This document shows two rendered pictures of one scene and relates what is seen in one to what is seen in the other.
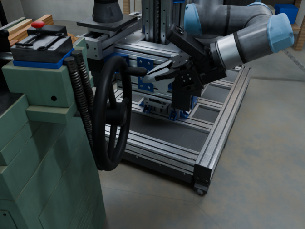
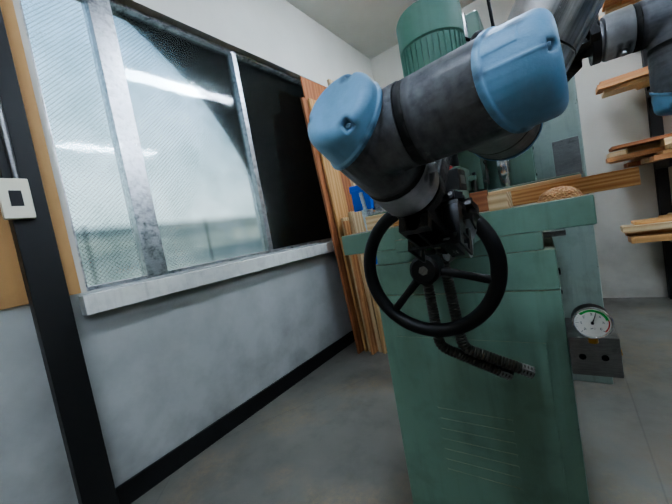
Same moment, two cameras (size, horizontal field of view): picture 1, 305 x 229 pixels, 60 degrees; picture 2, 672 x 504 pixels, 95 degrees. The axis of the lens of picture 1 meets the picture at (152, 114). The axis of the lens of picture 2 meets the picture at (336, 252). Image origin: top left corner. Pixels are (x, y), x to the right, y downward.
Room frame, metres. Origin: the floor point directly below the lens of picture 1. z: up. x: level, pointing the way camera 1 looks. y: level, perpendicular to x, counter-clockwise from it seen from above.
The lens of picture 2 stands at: (0.67, -0.55, 0.92)
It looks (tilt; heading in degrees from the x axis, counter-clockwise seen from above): 4 degrees down; 116
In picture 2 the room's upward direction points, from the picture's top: 10 degrees counter-clockwise
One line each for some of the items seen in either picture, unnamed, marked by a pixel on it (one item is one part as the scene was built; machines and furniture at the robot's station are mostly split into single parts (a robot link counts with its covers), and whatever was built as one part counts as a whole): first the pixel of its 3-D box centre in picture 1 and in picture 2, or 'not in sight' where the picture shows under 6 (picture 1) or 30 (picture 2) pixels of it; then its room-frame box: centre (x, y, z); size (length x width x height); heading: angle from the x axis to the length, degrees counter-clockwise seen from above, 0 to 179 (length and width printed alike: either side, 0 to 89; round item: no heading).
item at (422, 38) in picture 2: not in sight; (435, 71); (0.60, 0.43, 1.32); 0.18 x 0.18 x 0.31
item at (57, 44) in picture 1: (45, 43); (432, 184); (0.57, 0.24, 0.99); 0.13 x 0.11 x 0.06; 171
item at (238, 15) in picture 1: (250, 22); (480, 100); (0.68, -0.25, 1.00); 0.11 x 0.11 x 0.08; 79
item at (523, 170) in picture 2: not in sight; (517, 165); (0.78, 0.59, 1.02); 0.09 x 0.07 x 0.12; 171
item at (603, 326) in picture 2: not in sight; (591, 324); (0.83, 0.18, 0.65); 0.06 x 0.04 x 0.08; 171
